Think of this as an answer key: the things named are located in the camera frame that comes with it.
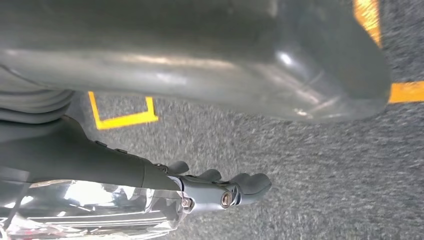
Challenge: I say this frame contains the yellow floor tape square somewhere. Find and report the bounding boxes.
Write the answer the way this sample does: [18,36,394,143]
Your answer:
[352,0,424,104]
[87,91,159,131]

